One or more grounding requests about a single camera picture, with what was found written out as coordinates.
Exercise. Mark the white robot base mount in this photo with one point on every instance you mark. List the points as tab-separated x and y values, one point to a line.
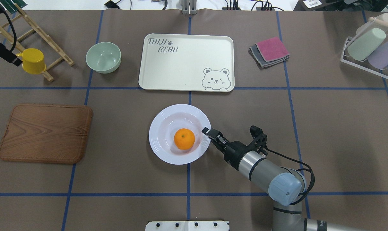
205	225

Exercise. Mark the white round plate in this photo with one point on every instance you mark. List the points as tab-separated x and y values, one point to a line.
168	122

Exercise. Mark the green bowl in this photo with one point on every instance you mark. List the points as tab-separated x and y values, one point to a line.
104	57

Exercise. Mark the wooden drying rack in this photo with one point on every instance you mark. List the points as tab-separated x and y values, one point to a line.
15	11

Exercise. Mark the pink cloth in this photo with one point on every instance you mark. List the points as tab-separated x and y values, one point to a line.
272	49

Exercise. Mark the beige cup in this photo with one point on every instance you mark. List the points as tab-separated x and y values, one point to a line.
370	25

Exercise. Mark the yellow mug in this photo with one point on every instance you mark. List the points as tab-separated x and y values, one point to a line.
32	61

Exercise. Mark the grey cloth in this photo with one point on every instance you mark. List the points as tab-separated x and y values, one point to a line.
255	53

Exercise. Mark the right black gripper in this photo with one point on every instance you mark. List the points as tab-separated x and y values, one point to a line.
234	152

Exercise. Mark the cream bear tray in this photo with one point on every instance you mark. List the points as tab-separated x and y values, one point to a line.
187	63

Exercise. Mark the white wire cup rack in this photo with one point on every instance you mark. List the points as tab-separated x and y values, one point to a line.
364	65

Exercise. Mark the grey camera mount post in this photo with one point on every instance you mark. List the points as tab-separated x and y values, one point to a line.
189	7

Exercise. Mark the green cup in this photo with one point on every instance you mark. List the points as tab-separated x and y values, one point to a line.
363	46

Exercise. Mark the purple cup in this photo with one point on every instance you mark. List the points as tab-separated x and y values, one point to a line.
379	58

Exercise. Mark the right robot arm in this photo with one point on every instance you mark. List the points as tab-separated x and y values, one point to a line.
286	187

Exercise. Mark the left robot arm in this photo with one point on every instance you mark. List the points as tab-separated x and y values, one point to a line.
4	52

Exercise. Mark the orange fruit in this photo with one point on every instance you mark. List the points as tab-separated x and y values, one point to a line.
184	139

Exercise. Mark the wooden cutting board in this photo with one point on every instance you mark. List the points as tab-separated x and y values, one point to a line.
46	133

